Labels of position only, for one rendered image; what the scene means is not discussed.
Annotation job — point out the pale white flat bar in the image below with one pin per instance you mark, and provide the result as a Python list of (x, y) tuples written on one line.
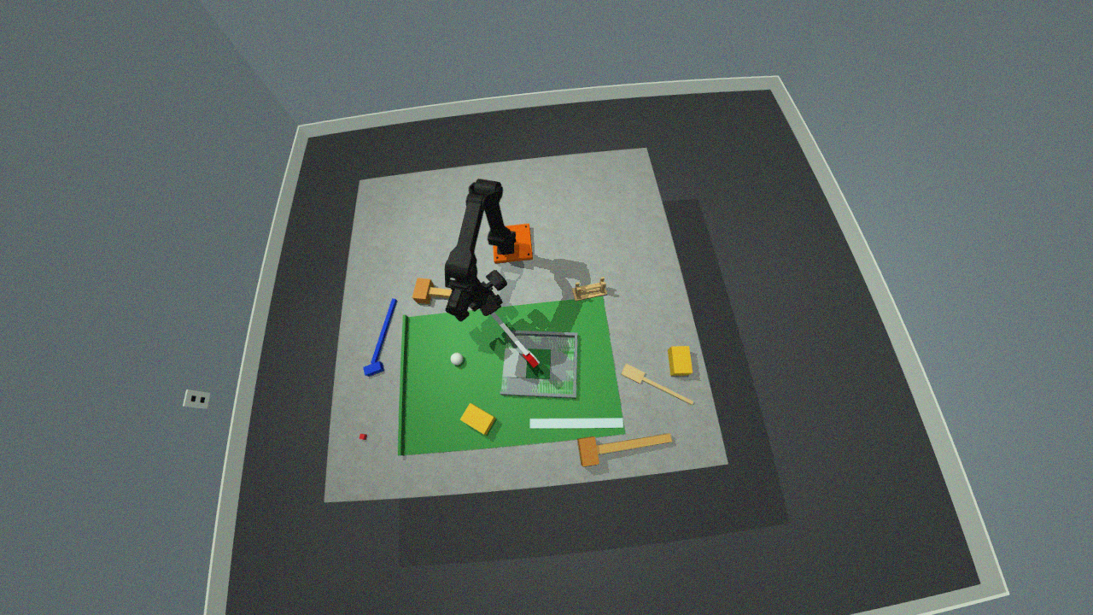
[(577, 423)]

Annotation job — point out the yellow rectangular block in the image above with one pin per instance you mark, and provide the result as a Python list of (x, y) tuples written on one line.
[(680, 361), (478, 419)]

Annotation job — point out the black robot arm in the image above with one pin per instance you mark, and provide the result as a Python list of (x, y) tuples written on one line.
[(461, 264)]

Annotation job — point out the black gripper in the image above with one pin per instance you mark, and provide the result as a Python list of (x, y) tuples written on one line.
[(495, 279)]

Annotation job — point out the green flat mat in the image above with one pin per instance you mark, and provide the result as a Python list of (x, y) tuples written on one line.
[(438, 392)]

